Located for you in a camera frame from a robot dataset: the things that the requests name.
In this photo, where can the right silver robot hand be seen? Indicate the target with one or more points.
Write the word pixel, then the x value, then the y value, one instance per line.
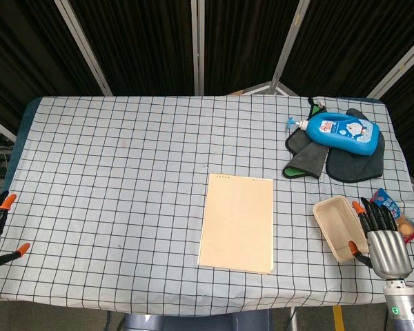
pixel 388 248

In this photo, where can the beige paper notepad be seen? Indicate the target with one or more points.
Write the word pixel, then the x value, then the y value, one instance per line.
pixel 236 224

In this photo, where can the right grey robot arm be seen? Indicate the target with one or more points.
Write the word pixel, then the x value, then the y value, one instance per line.
pixel 402 307

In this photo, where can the blue red snack packet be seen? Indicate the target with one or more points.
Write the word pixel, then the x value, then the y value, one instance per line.
pixel 391 205

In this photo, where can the beige plastic container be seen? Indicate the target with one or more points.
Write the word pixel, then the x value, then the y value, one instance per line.
pixel 336 224

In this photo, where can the dark grey cloth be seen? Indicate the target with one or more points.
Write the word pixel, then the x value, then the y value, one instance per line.
pixel 355 165

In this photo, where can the blue table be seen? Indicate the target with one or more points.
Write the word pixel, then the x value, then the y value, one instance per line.
pixel 20 138

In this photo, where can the grey cloth with green trim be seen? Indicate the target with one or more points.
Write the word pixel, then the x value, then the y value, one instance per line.
pixel 307 158

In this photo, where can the blue detergent bottle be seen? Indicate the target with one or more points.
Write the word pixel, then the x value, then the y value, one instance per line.
pixel 345 132

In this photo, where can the white checkered tablecloth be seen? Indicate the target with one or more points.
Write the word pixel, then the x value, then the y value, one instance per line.
pixel 124 179

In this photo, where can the grey robot torso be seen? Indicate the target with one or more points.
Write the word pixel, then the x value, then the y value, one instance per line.
pixel 193 322

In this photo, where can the black folding screen curtain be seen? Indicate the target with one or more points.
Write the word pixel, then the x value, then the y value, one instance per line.
pixel 145 41

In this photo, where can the white screen frame post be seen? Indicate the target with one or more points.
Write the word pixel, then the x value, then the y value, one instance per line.
pixel 197 48
pixel 290 45
pixel 86 51
pixel 396 69

